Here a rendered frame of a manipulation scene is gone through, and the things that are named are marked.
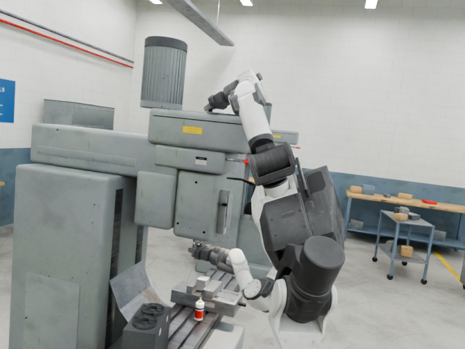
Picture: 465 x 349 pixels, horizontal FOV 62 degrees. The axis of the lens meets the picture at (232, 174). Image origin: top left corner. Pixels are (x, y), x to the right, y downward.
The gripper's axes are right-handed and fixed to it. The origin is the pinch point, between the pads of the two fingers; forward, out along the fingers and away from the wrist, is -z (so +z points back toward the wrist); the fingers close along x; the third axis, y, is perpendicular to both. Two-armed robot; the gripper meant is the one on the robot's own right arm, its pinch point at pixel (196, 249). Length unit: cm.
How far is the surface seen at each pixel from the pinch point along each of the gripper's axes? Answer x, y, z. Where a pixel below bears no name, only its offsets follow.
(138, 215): 19.7, -15.1, -21.1
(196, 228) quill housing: 8.8, -12.9, 5.2
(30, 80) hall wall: -194, -108, -506
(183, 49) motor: 7, -93, -13
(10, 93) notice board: -158, -83, -494
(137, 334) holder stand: 52, 16, 16
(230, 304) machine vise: -12.4, 26.9, 14.3
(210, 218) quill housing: 6.1, -18.6, 10.8
